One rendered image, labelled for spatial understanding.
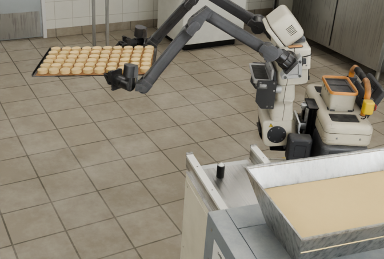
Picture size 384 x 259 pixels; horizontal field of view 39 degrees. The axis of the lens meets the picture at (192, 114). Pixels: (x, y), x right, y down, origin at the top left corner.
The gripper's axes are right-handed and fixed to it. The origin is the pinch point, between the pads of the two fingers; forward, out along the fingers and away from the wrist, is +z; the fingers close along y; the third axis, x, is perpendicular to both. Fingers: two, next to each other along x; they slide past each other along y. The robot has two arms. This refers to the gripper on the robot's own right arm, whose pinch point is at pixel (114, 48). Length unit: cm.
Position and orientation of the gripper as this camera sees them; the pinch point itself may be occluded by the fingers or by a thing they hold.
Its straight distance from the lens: 305.7
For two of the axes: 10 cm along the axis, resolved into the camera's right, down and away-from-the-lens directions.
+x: 7.1, 3.2, -6.2
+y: 0.2, -9.0, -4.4
